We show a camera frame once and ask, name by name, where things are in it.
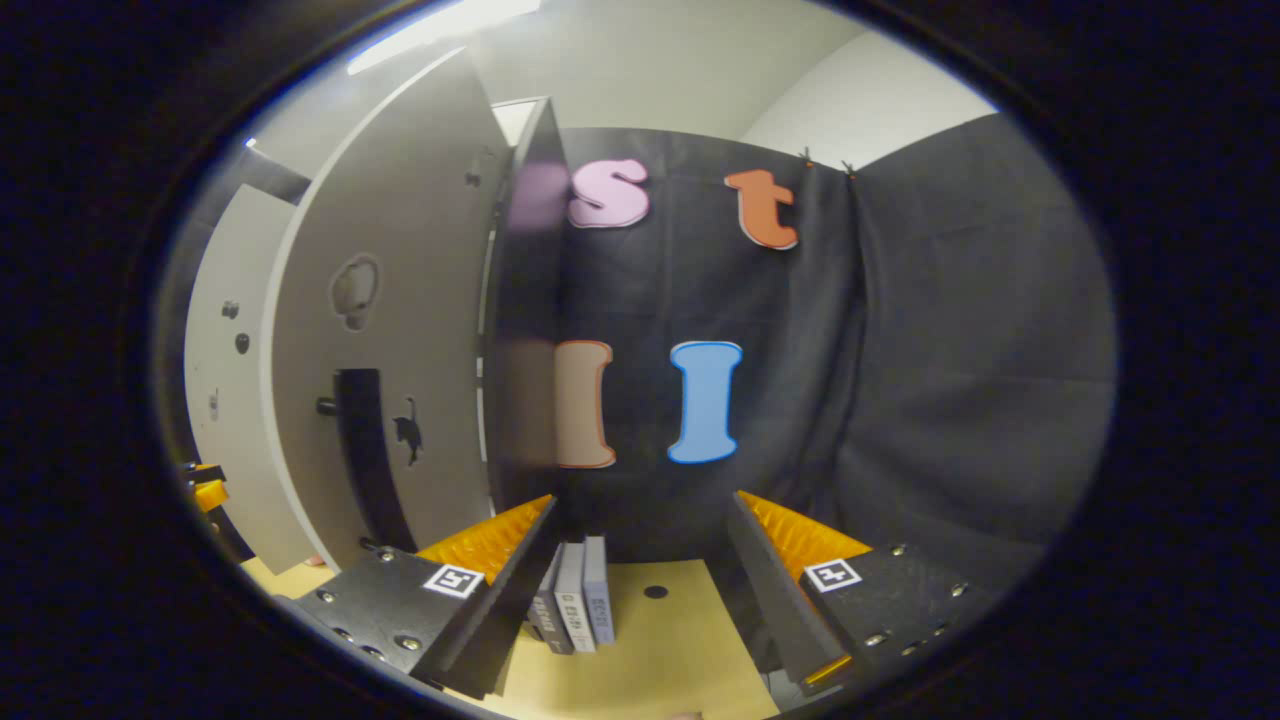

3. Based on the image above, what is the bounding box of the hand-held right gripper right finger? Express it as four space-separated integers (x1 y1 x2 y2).
725 490 1004 699

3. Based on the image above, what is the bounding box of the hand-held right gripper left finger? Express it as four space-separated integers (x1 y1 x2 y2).
293 493 561 701

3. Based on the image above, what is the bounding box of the white and grey shoe cabinet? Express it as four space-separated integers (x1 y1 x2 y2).
478 95 573 521

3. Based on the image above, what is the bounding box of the dark grey book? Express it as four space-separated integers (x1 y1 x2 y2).
527 540 576 656

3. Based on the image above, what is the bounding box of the light grey book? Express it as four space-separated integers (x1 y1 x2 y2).
553 540 599 653

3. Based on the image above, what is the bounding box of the blue grey book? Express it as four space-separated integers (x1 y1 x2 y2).
583 536 617 646

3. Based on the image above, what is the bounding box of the ceiling light panel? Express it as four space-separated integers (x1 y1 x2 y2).
348 0 543 76

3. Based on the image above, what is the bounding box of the black door handle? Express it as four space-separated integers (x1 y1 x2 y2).
316 368 416 553

